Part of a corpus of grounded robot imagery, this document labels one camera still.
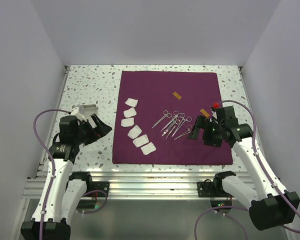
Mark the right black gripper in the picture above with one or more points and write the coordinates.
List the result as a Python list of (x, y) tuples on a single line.
[(201, 122)]

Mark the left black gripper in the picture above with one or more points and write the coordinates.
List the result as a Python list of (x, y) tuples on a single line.
[(97, 132)]

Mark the steel hemostat clamp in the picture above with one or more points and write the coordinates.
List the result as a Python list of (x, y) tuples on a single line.
[(188, 131)]

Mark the steel forceps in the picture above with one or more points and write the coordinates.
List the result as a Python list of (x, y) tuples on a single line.
[(184, 119)]

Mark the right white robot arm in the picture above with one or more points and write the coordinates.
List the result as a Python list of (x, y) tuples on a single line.
[(268, 203)]

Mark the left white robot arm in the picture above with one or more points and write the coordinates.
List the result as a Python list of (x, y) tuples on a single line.
[(63, 188)]

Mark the orange tape strip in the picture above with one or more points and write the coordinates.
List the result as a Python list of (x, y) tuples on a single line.
[(176, 95), (205, 113)]

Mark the stainless steel instrument tray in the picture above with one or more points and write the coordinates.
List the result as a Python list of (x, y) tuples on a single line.
[(83, 112)]

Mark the white gauze pad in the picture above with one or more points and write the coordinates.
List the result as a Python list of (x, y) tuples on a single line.
[(148, 148), (134, 132), (140, 141), (131, 112), (127, 122), (131, 102)]

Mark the purple cloth mat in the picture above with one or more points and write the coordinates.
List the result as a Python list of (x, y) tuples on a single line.
[(154, 92)]

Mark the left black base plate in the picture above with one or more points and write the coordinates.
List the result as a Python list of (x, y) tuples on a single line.
[(98, 189)]

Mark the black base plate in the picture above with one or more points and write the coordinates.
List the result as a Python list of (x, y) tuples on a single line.
[(98, 189), (206, 190)]

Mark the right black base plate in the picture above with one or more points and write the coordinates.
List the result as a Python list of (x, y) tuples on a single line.
[(206, 190)]

